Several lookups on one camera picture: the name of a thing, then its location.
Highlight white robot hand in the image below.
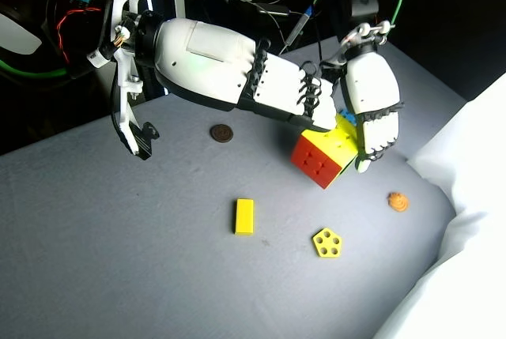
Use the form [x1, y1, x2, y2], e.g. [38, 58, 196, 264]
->
[322, 44, 405, 174]
[153, 17, 340, 134]

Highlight colourful puzzle cube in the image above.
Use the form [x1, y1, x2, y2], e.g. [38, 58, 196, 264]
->
[290, 111, 361, 190]

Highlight blue pentagon block with holes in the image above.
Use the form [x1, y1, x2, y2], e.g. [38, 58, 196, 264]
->
[338, 108, 358, 126]

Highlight chocolate sandwich cookie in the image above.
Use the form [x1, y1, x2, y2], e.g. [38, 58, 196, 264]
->
[210, 123, 234, 144]

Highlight grey pen with blue cap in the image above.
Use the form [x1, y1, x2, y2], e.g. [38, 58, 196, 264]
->
[278, 5, 316, 55]

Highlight orange swirl cookie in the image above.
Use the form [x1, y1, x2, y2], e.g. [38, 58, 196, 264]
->
[387, 191, 410, 213]

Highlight white backdrop sheet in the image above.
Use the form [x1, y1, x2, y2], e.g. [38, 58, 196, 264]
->
[371, 72, 506, 339]

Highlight yellow rectangular block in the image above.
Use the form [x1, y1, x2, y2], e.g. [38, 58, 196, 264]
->
[234, 198, 255, 236]

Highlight yellow pentagon block with holes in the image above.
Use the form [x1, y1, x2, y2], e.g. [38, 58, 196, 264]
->
[312, 227, 343, 259]

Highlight grey table cloth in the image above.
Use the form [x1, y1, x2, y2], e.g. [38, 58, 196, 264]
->
[0, 36, 467, 339]

